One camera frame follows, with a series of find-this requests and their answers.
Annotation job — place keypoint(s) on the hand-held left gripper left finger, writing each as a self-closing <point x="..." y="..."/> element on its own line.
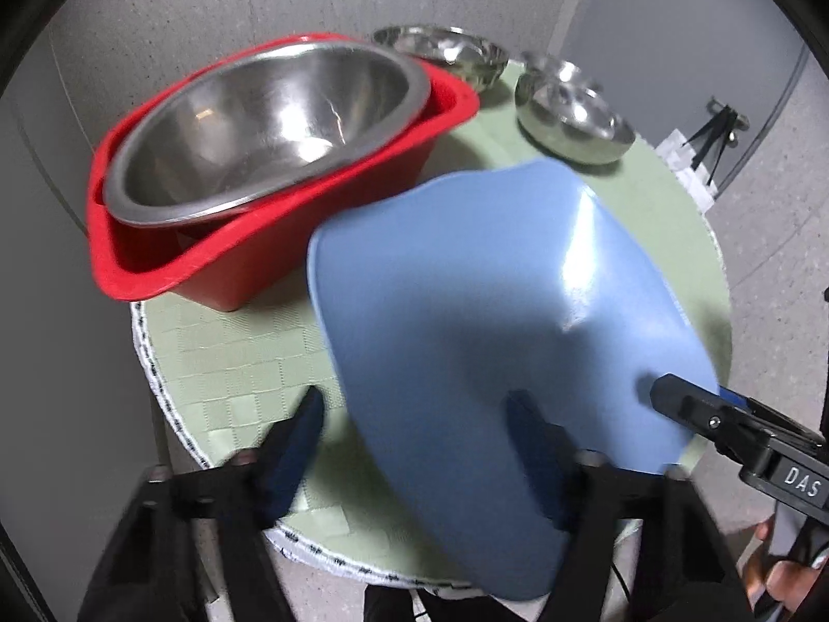
<point x="295" y="440"/>

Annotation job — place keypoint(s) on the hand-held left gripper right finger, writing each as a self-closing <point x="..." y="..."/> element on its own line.
<point x="528" y="431"/>

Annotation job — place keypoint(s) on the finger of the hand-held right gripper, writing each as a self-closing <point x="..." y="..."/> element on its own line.
<point x="696" y="408"/>

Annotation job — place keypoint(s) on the blue plastic bowl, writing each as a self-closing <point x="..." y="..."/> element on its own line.
<point x="511" y="363"/>

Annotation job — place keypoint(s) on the red plastic basin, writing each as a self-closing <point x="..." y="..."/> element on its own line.
<point x="259" y="252"/>

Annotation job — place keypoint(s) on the large steel mixing bowl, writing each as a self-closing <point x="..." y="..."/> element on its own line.
<point x="259" y="123"/>

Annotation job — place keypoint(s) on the person's right hand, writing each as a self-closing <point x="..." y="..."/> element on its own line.
<point x="774" y="570"/>

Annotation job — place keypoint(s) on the green woven table mat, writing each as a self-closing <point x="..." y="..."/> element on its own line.
<point x="246" y="389"/>

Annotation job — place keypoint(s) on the round white table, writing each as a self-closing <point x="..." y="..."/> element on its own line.
<point x="162" y="395"/>

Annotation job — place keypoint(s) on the black tripod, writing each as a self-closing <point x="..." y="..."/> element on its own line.
<point x="719" y="136"/>

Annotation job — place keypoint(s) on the small steel bowl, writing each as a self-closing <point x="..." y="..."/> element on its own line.
<point x="570" y="113"/>

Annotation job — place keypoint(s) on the wide steel bowl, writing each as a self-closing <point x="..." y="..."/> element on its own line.
<point x="447" y="52"/>

